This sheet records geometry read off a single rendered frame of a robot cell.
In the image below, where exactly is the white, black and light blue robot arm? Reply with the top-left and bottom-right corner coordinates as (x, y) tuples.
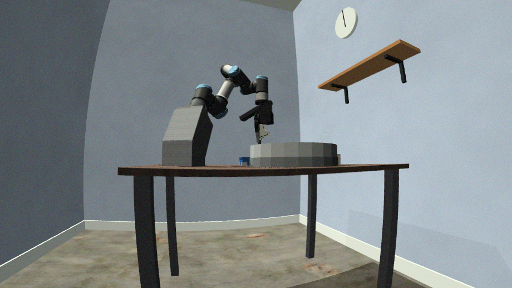
(186, 63), (268, 121)

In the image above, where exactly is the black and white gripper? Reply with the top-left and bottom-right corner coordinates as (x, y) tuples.
(254, 100), (274, 144)

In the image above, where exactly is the blue crate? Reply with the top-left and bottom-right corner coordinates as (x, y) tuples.
(239, 157), (250, 166)

